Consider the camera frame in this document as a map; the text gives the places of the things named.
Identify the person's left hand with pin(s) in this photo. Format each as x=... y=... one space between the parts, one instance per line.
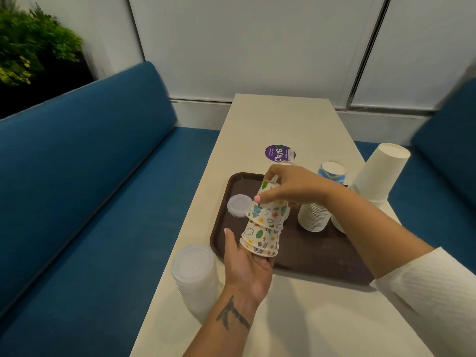
x=245 y=275

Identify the person's right hand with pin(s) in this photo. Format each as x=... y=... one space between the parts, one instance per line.
x=301 y=184

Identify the person's left thumb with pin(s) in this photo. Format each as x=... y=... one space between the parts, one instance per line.
x=229 y=242

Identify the person's right thumb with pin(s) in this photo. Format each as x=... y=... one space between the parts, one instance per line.
x=273 y=197

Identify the printed paper cup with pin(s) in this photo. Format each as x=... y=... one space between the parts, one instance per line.
x=273 y=211

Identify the stack of printed paper cups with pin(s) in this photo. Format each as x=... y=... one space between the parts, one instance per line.
x=262 y=236

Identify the person's left forearm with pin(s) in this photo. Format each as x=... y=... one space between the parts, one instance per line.
x=227 y=327

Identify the person's right forearm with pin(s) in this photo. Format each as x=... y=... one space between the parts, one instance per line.
x=375 y=230

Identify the small white plastic lids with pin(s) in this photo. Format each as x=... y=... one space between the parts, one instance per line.
x=240 y=205

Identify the round purple sticker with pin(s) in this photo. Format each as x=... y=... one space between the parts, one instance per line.
x=279 y=153

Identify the stack of small white cups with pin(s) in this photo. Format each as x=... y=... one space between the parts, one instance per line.
x=313 y=218

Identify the stack of translucent plastic lids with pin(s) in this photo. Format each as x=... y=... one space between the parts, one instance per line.
x=195 y=276

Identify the blue and white paper cup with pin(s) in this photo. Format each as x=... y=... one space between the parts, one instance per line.
x=332 y=172

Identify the brown plastic tray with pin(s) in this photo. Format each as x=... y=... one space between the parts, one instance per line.
x=316 y=252

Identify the stack of large white cups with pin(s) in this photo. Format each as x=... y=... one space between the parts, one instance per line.
x=379 y=172

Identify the blue upholstered bench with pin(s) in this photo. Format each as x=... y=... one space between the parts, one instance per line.
x=442 y=170
x=85 y=189

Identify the white ribbed sleeve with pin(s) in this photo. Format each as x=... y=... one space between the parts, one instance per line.
x=435 y=304

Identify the black planter box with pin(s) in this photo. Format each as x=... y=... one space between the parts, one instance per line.
x=55 y=81

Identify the green leafy plant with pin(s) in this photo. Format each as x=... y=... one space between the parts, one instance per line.
x=33 y=40

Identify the metal window frame post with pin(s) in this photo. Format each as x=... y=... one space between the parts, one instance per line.
x=366 y=55

